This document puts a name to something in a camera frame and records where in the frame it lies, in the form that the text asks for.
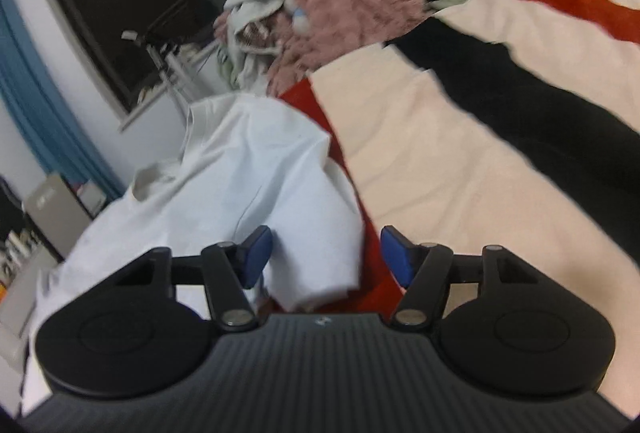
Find white t-shirt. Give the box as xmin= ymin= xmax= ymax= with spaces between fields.
xmin=20 ymin=93 xmax=366 ymax=416

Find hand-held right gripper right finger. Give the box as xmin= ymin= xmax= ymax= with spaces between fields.
xmin=380 ymin=225 xmax=543 ymax=332

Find white metal stand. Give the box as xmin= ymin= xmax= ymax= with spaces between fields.
xmin=121 ymin=29 xmax=213 ymax=115

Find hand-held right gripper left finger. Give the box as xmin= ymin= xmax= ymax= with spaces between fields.
xmin=112 ymin=225 xmax=274 ymax=332

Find narrow blue curtain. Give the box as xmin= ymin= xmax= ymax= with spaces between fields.
xmin=0 ymin=0 xmax=127 ymax=200

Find red black cream striped blanket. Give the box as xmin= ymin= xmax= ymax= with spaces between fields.
xmin=277 ymin=0 xmax=640 ymax=416

